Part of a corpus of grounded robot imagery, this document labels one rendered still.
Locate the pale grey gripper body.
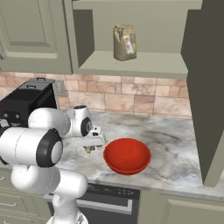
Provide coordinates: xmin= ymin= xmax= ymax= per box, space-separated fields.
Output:
xmin=64 ymin=134 xmax=107 ymax=149

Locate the red bowl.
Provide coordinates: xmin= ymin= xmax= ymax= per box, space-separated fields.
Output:
xmin=102 ymin=137 xmax=152 ymax=176

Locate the black dishwasher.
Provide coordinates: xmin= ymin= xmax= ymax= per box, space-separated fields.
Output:
xmin=43 ymin=182 xmax=141 ymax=224

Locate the black coffee machine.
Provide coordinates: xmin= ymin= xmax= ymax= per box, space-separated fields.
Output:
xmin=0 ymin=77 xmax=59 ymax=130

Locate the olive drawer front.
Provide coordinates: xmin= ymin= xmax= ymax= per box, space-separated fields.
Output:
xmin=0 ymin=167 xmax=53 ymax=224

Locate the olive open shelf cupboard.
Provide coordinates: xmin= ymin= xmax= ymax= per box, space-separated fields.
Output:
xmin=64 ymin=0 xmax=204 ymax=81

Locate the brown paper bag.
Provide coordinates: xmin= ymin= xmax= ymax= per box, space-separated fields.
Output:
xmin=113 ymin=24 xmax=137 ymax=62

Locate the olive base cupboard door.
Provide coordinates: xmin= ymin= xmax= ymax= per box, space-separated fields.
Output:
xmin=139 ymin=191 xmax=224 ymax=224

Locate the olive tall cabinet panel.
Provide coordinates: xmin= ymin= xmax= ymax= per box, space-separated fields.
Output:
xmin=180 ymin=0 xmax=224 ymax=188

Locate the silver dishwasher handle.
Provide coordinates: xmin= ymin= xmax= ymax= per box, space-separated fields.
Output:
xmin=43 ymin=193 xmax=133 ymax=215

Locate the grey wall socket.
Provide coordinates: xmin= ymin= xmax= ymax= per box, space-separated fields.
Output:
xmin=53 ymin=80 xmax=67 ymax=98

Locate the silver drawer handle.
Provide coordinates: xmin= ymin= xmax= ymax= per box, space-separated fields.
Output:
xmin=0 ymin=201 xmax=18 ymax=208

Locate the olive wall cupboard door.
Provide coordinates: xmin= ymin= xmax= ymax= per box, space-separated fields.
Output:
xmin=0 ymin=0 xmax=74 ymax=75

